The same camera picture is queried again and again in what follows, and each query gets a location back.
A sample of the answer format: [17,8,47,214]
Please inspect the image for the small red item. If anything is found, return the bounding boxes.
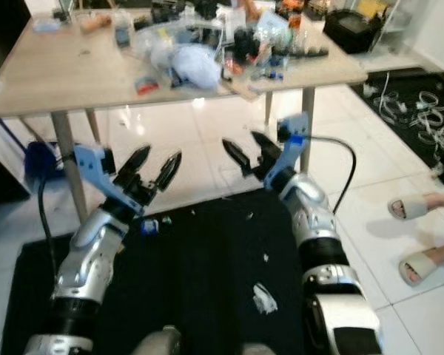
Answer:
[135,78,161,95]

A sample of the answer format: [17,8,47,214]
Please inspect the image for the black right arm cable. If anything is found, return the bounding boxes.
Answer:
[303,135,357,215]

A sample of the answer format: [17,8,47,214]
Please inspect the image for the blue bin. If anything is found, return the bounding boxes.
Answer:
[26,141,64,182]

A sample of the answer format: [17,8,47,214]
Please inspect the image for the white slipper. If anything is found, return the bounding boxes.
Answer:
[398,251,439,287]
[388,196,430,220]

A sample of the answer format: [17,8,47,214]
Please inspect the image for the white paper trash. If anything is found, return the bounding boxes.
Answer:
[253,283,278,315]

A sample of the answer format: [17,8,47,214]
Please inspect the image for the small blue white wrapper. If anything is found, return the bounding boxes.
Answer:
[141,217,162,236]

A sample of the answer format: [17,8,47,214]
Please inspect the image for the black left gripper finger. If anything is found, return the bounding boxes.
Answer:
[118,145,152,186]
[154,152,183,195]

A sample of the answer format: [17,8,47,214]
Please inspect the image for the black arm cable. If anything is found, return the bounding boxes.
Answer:
[303,135,357,215]
[41,155,78,282]

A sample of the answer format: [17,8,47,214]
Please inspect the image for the pale wrist camera mount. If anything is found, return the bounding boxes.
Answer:
[263,112,310,186]
[73,143,145,220]

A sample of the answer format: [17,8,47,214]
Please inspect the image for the pale blue plastic bag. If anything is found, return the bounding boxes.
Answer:
[172,46,223,91]

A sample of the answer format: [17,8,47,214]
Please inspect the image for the black mat under white cables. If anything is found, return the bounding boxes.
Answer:
[351,68,444,186]

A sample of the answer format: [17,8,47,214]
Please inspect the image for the pale left wrist camera mount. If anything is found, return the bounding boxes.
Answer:
[73,143,145,220]

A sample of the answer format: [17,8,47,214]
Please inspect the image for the light wooden table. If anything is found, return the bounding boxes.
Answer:
[0,0,369,223]

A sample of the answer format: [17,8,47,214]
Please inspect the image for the pale right wrist camera mount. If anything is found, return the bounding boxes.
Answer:
[263,112,310,186]

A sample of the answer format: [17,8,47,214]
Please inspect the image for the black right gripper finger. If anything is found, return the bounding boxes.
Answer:
[252,132,282,162]
[223,139,255,175]

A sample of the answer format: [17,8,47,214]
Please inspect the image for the yellow item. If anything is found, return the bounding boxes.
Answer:
[357,0,389,17]

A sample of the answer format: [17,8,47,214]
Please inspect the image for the grey robot right leg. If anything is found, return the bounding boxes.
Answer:
[240,342,278,355]

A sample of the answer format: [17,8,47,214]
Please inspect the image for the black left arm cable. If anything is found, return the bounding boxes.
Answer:
[41,155,78,282]

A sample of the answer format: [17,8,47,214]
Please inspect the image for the black box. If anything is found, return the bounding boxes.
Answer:
[323,9,386,54]

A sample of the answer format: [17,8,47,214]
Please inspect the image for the tangled white cables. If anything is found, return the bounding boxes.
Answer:
[363,74,444,152]

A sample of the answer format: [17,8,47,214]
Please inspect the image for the large plain black floor mat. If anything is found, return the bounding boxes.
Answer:
[0,189,308,355]

